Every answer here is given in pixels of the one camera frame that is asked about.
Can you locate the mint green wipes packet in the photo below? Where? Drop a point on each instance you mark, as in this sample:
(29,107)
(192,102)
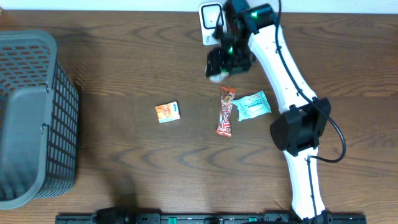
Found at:
(252,106)

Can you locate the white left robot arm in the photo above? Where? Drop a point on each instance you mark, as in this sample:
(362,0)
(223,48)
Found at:
(121,215)

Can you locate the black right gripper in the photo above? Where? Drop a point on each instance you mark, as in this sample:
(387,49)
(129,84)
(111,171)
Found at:
(214,56)

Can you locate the grey plastic basket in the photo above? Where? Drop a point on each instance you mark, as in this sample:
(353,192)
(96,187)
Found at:
(39,120)

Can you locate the green lid jar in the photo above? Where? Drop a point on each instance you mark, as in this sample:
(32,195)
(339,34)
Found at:
(218,78)

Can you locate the orange small box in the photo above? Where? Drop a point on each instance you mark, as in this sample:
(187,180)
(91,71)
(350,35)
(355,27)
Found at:
(168,112)

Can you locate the red chocolate bar wrapper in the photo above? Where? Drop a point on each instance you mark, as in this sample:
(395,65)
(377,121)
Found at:
(224,125)

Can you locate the white barcode scanner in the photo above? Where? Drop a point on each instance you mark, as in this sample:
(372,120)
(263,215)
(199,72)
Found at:
(208,13)

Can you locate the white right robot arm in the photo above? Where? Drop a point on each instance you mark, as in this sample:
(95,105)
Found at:
(255,33)

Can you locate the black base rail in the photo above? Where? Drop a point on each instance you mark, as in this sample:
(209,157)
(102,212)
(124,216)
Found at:
(326,218)

